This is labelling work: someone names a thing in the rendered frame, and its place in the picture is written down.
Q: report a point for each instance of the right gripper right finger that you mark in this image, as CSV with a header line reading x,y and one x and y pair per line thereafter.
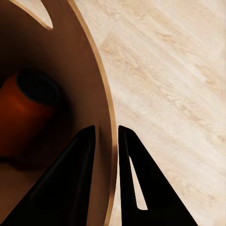
x,y
165,208

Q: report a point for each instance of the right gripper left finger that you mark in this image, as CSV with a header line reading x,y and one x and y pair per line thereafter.
x,y
61,195

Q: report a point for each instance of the can of soda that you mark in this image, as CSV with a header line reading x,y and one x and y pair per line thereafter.
x,y
28,101

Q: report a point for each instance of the trash can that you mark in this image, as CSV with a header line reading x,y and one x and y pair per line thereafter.
x,y
68,54

